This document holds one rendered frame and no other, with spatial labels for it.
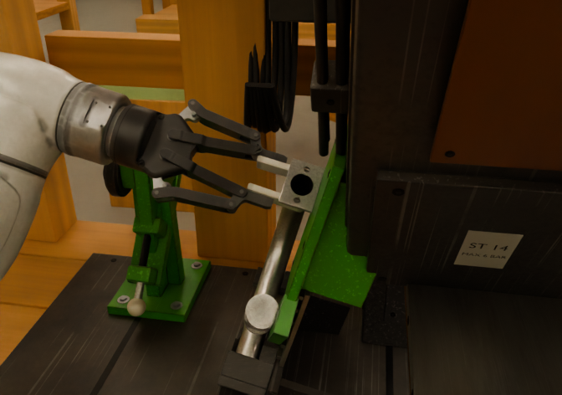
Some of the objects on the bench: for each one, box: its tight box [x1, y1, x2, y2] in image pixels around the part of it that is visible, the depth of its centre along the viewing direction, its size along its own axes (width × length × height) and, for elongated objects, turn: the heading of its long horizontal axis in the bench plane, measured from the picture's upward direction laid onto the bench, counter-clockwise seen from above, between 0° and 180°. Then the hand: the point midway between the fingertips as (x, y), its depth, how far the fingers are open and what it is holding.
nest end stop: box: [217, 375, 267, 395], centre depth 69 cm, size 4×7×6 cm, turn 81°
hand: (280, 184), depth 66 cm, fingers closed on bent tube, 3 cm apart
